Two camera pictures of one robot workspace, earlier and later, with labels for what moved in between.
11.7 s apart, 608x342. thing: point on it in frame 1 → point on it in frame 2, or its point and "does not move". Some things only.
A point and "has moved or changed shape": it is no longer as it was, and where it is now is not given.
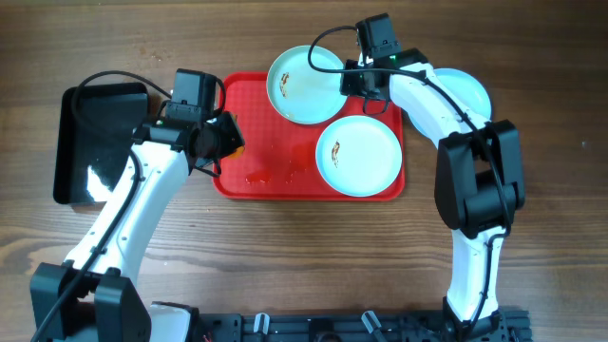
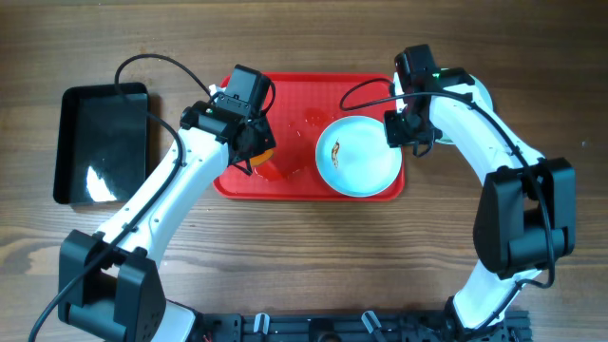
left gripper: [228, 138] → [256, 142]
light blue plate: [359, 156] does not move
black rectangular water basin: [93, 142] does not move
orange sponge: [237, 153] has moved or changed shape
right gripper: [348, 86] → [395, 138]
